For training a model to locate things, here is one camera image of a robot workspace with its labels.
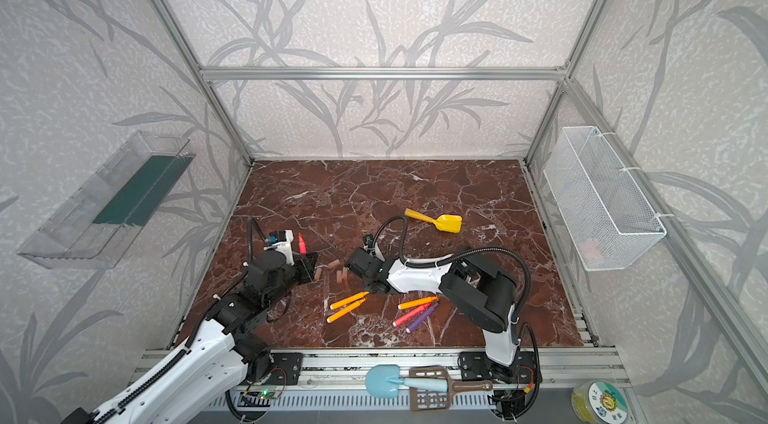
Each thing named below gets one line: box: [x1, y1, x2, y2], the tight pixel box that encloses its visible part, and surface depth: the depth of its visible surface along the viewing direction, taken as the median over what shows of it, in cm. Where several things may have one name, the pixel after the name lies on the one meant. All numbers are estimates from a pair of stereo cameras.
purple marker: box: [405, 302, 439, 333], surface depth 84 cm
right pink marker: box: [392, 302, 432, 327], surface depth 84 cm
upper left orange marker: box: [330, 292, 370, 310], surface depth 86 cm
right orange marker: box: [398, 296, 439, 310], surface depth 86 cm
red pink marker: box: [297, 232, 307, 255], surface depth 79 cm
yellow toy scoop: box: [404, 208, 463, 234], surface depth 104 cm
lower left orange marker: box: [326, 297, 368, 323], surface depth 84 cm
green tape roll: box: [571, 380, 629, 424], surface depth 64 cm
